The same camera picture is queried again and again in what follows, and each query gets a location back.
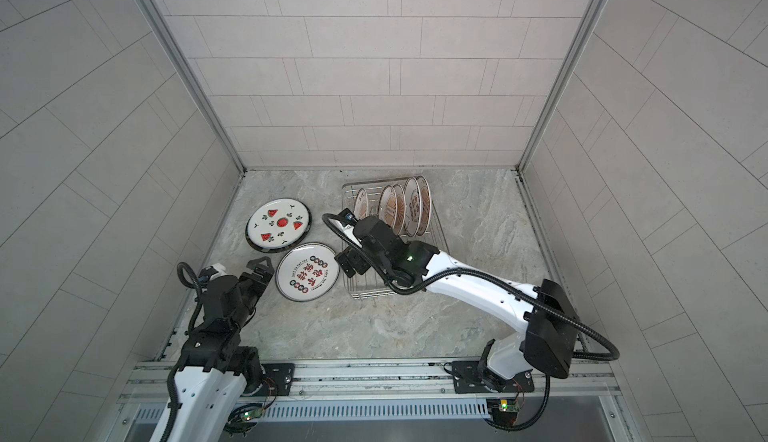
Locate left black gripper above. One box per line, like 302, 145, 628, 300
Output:
230, 254, 275, 332

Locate white plate red characters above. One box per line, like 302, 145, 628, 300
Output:
275, 243, 341, 302
378, 185, 398, 229

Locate dark rimmed cream plate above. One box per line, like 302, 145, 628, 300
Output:
244, 224, 310, 253

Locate white watermelon pattern plate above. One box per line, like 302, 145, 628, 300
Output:
245, 198, 312, 230

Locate brown patterned plate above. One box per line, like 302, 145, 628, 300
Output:
417, 175, 432, 235
404, 177, 422, 236

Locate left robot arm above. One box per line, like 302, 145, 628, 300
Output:
151, 257, 277, 441

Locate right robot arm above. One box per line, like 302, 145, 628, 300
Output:
322, 210, 578, 391

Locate orange sunburst plate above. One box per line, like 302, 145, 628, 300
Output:
352, 188, 369, 220

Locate white plate red rim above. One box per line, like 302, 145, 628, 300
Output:
393, 183, 406, 234

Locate left green circuit board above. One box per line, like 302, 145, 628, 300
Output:
224, 404, 264, 435

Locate green circuit board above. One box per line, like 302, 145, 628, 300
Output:
224, 404, 264, 435
486, 399, 520, 427

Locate right green circuit board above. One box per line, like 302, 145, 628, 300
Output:
486, 399, 520, 427

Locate metal wire dish rack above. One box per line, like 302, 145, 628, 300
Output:
342, 174, 448, 275

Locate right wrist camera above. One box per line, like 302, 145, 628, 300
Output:
338, 208, 359, 227

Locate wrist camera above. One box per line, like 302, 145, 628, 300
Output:
338, 208, 359, 227
197, 263, 227, 286

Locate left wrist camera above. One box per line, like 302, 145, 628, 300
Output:
197, 263, 227, 286

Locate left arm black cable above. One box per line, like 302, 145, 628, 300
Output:
176, 261, 205, 335

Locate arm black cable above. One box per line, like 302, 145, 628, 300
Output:
321, 211, 622, 364
176, 261, 205, 335

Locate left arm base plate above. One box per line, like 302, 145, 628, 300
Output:
251, 362, 296, 398

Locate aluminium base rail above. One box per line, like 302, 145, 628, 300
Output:
117, 358, 621, 403

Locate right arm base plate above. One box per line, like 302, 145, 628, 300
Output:
443, 360, 535, 394

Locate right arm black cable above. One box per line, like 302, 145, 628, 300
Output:
321, 211, 622, 364

